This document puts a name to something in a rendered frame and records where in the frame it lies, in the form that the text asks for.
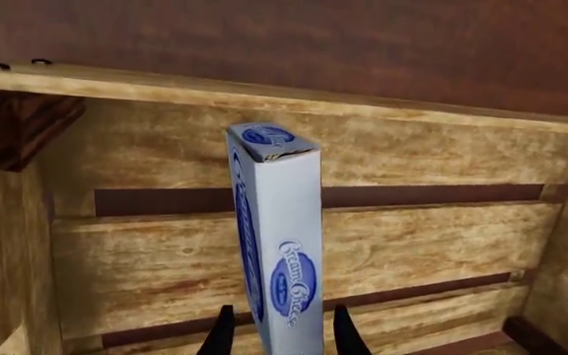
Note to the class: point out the wooden slat tray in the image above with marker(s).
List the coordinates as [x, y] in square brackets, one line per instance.
[412, 229]

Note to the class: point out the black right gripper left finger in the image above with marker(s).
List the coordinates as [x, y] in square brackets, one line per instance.
[221, 334]

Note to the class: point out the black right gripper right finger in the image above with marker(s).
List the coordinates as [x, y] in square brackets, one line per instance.
[345, 333]

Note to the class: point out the cream cheese box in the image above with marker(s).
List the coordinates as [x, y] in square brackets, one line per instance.
[284, 229]

